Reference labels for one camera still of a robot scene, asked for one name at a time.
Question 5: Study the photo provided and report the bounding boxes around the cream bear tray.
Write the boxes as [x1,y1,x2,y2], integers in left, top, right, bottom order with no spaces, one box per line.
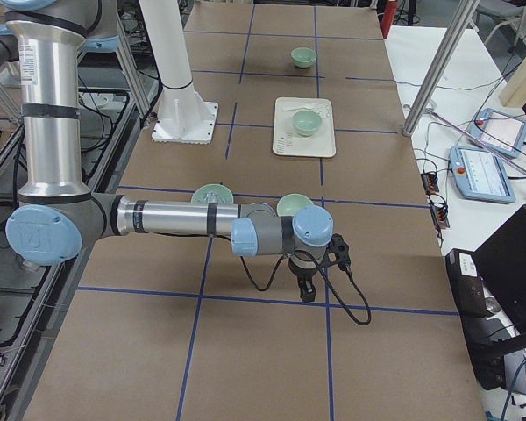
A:
[273,97,337,158]

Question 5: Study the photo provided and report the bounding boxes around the far blue teach pendant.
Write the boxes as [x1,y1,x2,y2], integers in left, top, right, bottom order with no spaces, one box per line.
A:
[467,108,526,158]

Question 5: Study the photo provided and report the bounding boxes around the blue teach pendant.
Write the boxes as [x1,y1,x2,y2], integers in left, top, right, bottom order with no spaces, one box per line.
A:
[449,146,515,204]
[467,108,526,158]

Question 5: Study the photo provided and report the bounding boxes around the black box device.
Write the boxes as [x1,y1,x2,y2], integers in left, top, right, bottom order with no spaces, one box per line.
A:
[445,248,501,318]

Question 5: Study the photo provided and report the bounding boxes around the green bowl with ice cubes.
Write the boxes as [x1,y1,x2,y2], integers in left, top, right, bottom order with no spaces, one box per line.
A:
[190,183,234,204]

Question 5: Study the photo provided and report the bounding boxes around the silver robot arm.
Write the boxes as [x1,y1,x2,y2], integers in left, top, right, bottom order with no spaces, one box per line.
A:
[4,1,333,303]

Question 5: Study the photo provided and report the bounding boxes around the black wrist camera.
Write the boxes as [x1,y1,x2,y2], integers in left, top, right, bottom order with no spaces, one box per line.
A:
[328,233,351,272]

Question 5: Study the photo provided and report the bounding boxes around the near blue teach pendant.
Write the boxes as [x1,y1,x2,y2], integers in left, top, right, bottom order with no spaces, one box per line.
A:
[449,146,515,204]

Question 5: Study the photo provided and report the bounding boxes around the white camera post base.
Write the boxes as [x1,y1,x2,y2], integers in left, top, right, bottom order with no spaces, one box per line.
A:
[139,0,218,145]

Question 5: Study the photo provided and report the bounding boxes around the black computer monitor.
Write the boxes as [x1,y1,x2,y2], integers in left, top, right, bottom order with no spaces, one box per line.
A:
[473,205,526,333]

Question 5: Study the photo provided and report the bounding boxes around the green bowl on tray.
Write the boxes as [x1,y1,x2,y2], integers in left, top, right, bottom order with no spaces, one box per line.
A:
[292,110,323,137]

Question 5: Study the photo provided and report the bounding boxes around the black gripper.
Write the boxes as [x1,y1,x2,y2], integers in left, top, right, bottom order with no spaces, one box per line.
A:
[288,255,325,302]

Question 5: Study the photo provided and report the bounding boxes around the red fire extinguisher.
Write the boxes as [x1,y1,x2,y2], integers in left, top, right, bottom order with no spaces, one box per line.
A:
[380,0,398,39]

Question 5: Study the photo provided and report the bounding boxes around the silver grabber stick green tip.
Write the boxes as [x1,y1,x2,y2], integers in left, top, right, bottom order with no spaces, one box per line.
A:
[423,108,526,177]

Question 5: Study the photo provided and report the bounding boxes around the aluminium frame post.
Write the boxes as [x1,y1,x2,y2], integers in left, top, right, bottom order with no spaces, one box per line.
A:
[402,0,480,137]

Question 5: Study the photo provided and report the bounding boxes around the white plastic spoon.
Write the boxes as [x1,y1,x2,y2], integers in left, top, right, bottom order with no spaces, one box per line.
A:
[281,103,329,113]

